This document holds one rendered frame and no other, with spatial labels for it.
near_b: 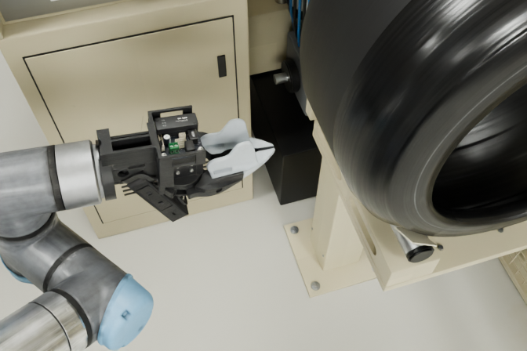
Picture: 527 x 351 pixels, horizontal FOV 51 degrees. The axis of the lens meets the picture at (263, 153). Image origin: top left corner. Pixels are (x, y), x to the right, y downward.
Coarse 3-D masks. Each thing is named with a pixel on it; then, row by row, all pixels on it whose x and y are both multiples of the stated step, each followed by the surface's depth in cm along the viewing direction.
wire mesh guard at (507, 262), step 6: (522, 252) 143; (504, 258) 150; (504, 264) 150; (510, 264) 149; (522, 264) 144; (510, 270) 148; (516, 270) 148; (516, 276) 147; (522, 276) 145; (516, 282) 147; (522, 282) 145; (522, 288) 145; (522, 294) 145
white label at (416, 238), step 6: (396, 228) 82; (402, 228) 83; (402, 234) 81; (408, 234) 82; (414, 234) 83; (420, 234) 84; (408, 240) 80; (414, 240) 81; (420, 240) 82; (426, 240) 83
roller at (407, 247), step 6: (396, 234) 89; (402, 240) 88; (402, 246) 88; (408, 246) 87; (414, 246) 86; (420, 246) 86; (426, 246) 86; (432, 246) 87; (408, 252) 87; (414, 252) 86; (420, 252) 86; (426, 252) 86; (432, 252) 87; (408, 258) 87; (414, 258) 87; (420, 258) 88; (426, 258) 88
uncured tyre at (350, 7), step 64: (320, 0) 68; (384, 0) 58; (448, 0) 52; (512, 0) 49; (320, 64) 69; (384, 64) 57; (448, 64) 53; (512, 64) 52; (384, 128) 60; (448, 128) 57; (512, 128) 98; (384, 192) 67; (448, 192) 93; (512, 192) 93
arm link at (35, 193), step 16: (0, 160) 59; (16, 160) 59; (32, 160) 59; (48, 160) 60; (0, 176) 58; (16, 176) 58; (32, 176) 59; (48, 176) 59; (0, 192) 58; (16, 192) 58; (32, 192) 59; (48, 192) 59; (0, 208) 58; (16, 208) 59; (32, 208) 60; (48, 208) 60; (64, 208) 62; (0, 224) 60; (16, 224) 61; (32, 224) 62
